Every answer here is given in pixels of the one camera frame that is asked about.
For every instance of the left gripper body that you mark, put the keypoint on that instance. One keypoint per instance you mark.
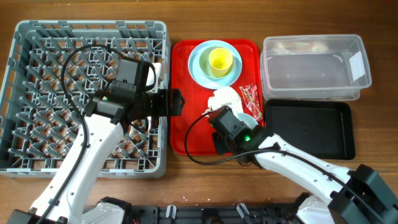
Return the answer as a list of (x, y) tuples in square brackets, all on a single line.
[(158, 104)]

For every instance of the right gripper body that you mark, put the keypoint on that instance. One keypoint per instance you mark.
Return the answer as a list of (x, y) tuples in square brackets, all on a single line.
[(222, 145)]

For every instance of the small light blue bowl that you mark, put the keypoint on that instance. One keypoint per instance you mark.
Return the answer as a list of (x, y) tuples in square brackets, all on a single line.
[(247, 119)]

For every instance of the white plastic spoon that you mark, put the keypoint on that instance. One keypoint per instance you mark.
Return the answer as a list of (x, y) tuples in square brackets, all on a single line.
[(150, 77)]

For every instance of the white napkin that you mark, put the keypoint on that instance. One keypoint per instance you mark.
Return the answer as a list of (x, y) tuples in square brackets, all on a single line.
[(225, 96)]

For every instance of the red snack wrapper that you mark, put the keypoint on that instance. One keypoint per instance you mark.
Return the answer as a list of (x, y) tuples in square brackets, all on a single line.
[(251, 100)]

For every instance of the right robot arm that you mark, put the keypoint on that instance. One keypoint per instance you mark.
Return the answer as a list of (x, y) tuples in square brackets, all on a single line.
[(351, 196)]

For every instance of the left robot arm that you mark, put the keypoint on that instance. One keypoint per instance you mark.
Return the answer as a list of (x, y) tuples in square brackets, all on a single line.
[(108, 116)]

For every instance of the grey dishwasher rack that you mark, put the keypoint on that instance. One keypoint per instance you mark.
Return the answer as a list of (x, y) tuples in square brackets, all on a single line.
[(53, 69)]

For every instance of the red plastic tray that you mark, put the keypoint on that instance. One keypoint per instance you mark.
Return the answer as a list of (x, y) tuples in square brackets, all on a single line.
[(196, 89)]

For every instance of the large light blue plate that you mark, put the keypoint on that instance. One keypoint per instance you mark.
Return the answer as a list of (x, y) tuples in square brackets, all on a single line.
[(198, 75)]

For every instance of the yellow plastic cup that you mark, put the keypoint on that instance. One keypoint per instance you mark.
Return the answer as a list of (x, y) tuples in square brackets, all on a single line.
[(220, 60)]

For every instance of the black plastic tray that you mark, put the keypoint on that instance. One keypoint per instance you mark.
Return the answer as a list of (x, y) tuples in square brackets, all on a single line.
[(323, 129)]

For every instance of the clear plastic bin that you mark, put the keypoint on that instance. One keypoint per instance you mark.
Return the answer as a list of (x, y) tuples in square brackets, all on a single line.
[(314, 67)]

